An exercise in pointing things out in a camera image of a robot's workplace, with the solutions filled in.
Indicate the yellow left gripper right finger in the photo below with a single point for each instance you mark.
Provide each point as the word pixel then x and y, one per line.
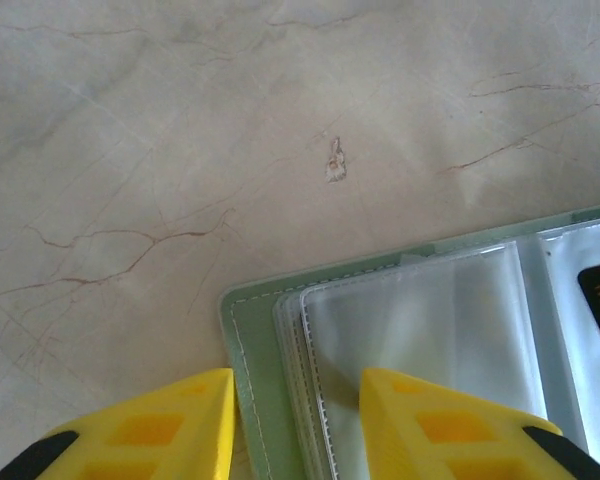
pixel 430 430

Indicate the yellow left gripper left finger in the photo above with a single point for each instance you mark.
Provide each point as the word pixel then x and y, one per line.
pixel 180 430

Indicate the green leather card holder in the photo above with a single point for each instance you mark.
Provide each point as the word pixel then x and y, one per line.
pixel 430 320

